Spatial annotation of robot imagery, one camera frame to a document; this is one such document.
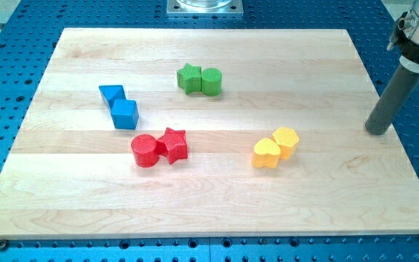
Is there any blue triangle block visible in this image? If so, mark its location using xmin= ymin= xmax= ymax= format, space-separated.
xmin=98 ymin=85 xmax=126 ymax=109

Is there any green star block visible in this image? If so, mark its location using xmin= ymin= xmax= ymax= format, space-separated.
xmin=177 ymin=63 xmax=201 ymax=94

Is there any light wooden board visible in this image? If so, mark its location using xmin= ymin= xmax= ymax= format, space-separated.
xmin=0 ymin=28 xmax=419 ymax=239

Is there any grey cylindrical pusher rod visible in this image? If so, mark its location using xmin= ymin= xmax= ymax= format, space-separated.
xmin=364 ymin=55 xmax=419 ymax=135

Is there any blue cube block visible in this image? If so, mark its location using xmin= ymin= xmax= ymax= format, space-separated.
xmin=111 ymin=99 xmax=139 ymax=130

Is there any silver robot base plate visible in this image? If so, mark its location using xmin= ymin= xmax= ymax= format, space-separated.
xmin=166 ymin=0 xmax=244 ymax=17

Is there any red star block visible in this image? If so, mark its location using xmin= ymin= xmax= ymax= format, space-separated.
xmin=156 ymin=127 xmax=188 ymax=164

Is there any yellow heart block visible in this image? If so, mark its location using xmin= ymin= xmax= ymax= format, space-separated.
xmin=252 ymin=138 xmax=281 ymax=168

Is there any yellow hexagon block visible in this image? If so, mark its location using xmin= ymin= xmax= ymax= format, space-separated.
xmin=272 ymin=127 xmax=300 ymax=159

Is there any red cylinder block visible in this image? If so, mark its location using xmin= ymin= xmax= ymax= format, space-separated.
xmin=131 ymin=134 xmax=159 ymax=167

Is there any green cylinder block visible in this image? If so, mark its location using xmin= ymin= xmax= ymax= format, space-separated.
xmin=201 ymin=68 xmax=223 ymax=96

